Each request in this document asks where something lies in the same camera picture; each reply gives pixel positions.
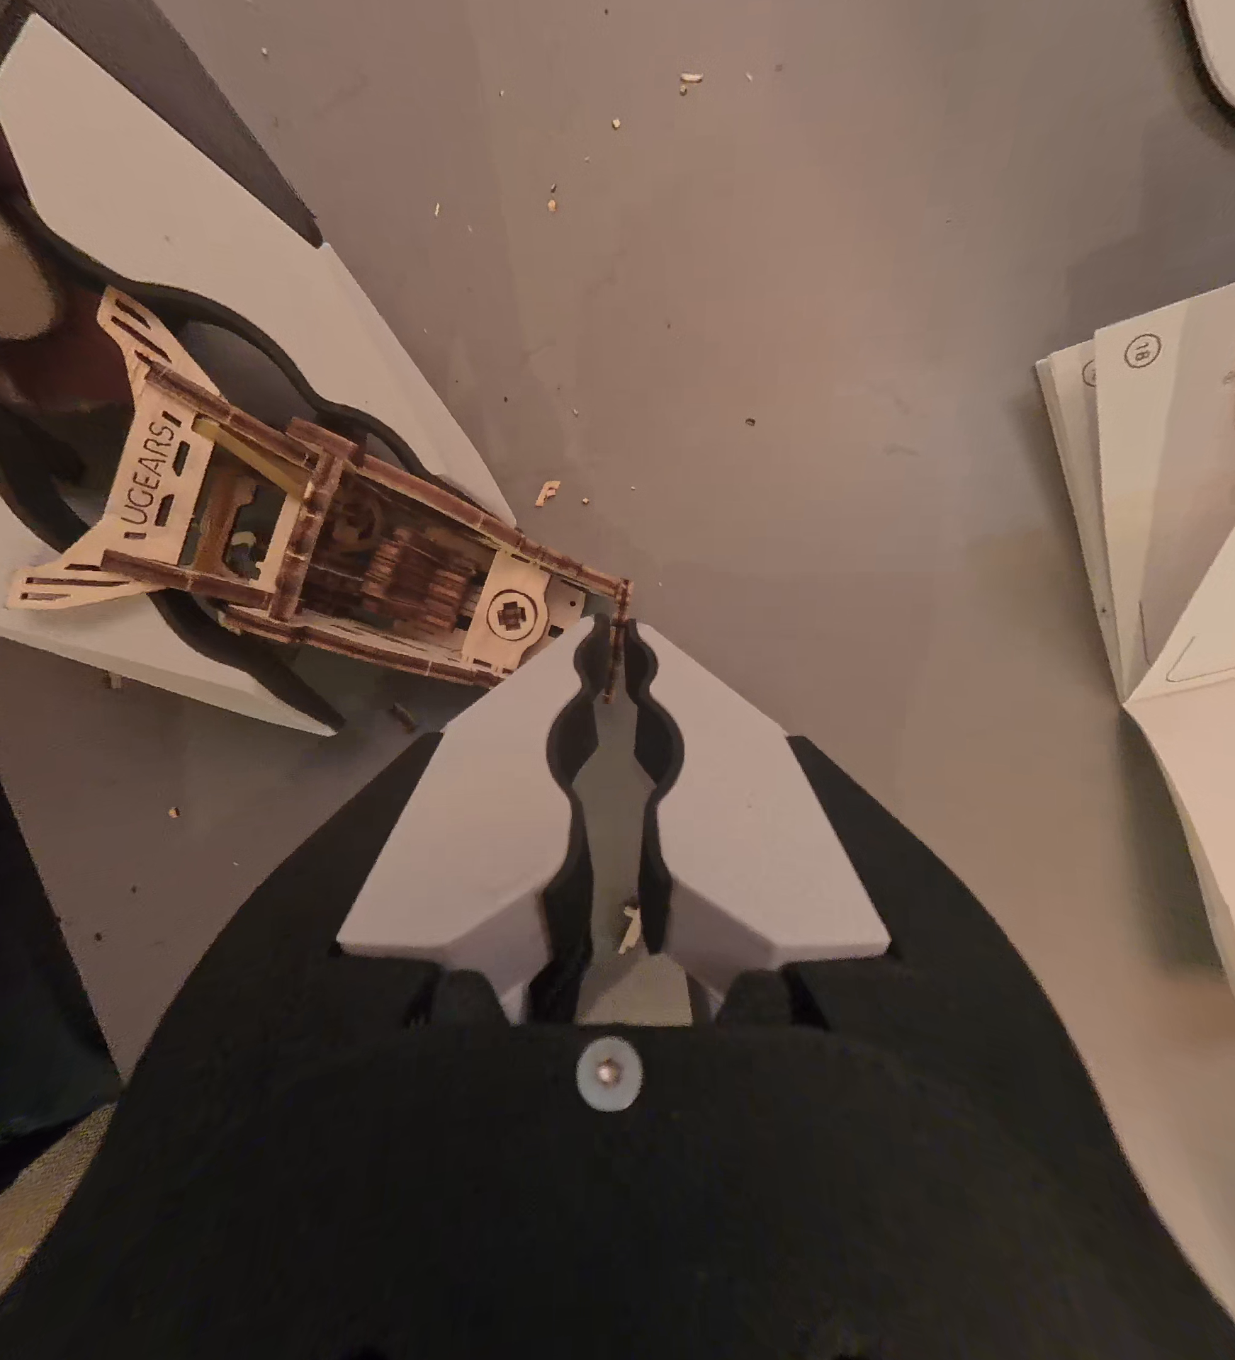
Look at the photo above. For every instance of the person's left hand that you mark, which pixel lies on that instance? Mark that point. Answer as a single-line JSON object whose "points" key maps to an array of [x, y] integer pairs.
{"points": [[27, 378]]}

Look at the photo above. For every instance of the small wooden offcut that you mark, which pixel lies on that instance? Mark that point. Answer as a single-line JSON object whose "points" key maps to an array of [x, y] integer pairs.
{"points": [[629, 930], [544, 495]]}

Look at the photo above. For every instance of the wooden model car chassis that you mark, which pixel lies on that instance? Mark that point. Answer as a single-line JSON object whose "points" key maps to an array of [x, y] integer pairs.
{"points": [[151, 496]]}

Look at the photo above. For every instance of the white instruction booklet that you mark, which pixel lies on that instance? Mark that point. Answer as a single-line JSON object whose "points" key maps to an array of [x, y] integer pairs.
{"points": [[1188, 532]]}

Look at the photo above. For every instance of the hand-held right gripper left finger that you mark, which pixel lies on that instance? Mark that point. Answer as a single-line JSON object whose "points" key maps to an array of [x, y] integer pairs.
{"points": [[466, 839]]}

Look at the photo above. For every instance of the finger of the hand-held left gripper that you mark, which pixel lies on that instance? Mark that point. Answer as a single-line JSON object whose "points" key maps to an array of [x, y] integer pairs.
{"points": [[127, 648], [205, 222]]}

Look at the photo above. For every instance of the ornamented wooden bumper strip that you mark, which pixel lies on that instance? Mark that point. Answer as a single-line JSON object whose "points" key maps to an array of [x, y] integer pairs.
{"points": [[619, 648]]}

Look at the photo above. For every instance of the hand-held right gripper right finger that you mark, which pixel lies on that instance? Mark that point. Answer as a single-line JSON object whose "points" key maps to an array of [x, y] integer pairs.
{"points": [[767, 847]]}

